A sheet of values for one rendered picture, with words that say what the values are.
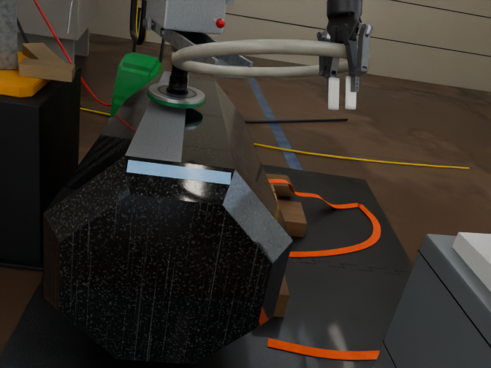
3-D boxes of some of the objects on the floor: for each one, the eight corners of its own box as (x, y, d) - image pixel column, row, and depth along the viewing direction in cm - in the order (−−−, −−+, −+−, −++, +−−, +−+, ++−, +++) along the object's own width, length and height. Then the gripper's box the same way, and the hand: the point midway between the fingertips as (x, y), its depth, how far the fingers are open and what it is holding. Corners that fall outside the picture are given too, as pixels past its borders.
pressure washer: (122, 123, 381) (130, 4, 342) (165, 134, 376) (179, 15, 338) (100, 139, 349) (106, 9, 311) (147, 150, 345) (159, 21, 307)
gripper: (389, -7, 104) (385, 109, 106) (324, 8, 117) (322, 111, 119) (367, -14, 99) (364, 107, 101) (303, 2, 112) (301, 109, 114)
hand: (342, 94), depth 110 cm, fingers closed on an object, 4 cm apart
